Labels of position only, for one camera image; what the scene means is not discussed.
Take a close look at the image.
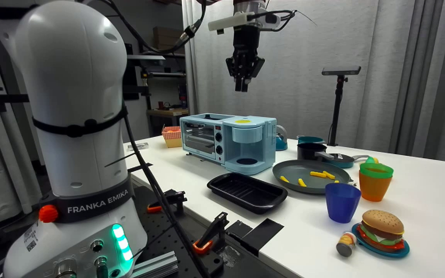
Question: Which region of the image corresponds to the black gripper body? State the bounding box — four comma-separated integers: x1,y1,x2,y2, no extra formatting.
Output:
226,24,266,80

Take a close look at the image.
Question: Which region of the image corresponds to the light blue toy coffee maker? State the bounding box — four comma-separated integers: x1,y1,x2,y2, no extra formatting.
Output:
178,111,278,177

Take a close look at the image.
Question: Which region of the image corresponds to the teal toy cup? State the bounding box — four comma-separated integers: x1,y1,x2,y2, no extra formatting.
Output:
274,123,289,152

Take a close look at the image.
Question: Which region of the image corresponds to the wooden side table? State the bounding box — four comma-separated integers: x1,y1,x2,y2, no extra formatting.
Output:
147,105,192,137

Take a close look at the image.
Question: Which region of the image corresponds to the brown cardboard box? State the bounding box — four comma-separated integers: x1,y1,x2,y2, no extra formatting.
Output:
152,24,184,50

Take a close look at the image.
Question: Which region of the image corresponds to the black toy pot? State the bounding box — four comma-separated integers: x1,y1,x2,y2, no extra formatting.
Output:
295,134,331,162

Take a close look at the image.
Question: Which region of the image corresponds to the black ribbed tray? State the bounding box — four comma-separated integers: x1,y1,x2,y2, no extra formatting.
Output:
206,171,291,216

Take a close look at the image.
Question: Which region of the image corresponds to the grey round plate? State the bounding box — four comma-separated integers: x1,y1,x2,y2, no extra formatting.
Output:
271,157,356,196

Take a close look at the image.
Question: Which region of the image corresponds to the toy frying pan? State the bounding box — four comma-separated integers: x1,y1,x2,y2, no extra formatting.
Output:
326,151,360,171

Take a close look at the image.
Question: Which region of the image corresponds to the blue plastic cup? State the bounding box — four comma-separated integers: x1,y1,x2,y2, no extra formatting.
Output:
325,182,363,225

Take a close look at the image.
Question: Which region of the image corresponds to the green plastic cup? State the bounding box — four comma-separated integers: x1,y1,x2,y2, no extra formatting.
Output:
359,160,396,182

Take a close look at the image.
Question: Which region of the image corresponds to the orange plastic cup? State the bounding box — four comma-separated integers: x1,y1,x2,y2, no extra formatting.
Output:
357,172,394,203

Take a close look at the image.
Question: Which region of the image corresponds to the grey curtain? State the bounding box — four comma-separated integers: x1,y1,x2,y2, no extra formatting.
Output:
181,0,445,166

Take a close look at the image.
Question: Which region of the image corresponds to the small toy can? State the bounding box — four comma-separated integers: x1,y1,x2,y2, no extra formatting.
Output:
334,230,359,259

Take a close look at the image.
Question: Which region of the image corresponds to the toy hamburger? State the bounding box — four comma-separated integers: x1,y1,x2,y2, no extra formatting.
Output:
357,206,407,248

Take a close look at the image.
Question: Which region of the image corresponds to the toy burger on plate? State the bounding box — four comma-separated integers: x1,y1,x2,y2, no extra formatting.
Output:
349,220,411,261

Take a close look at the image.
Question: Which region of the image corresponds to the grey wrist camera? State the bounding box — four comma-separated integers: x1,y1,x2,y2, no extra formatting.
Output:
207,10,251,33

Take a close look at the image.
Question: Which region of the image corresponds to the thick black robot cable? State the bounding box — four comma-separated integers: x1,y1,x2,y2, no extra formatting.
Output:
101,0,209,55

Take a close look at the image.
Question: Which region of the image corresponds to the black camera stand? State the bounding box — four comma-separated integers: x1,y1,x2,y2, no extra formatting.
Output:
320,64,363,148

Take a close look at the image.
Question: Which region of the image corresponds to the black clamp orange handle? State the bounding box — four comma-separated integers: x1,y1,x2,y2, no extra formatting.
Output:
146,188,189,217
190,210,231,257

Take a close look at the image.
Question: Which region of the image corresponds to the thin black cable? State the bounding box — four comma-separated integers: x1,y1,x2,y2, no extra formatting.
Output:
121,115,210,278

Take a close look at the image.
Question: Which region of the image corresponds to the large black table bracket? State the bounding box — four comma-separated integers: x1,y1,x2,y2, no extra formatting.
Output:
224,216,286,257

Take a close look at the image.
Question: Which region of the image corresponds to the aluminium extrusion rail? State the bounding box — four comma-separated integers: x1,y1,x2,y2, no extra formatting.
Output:
129,248,183,278

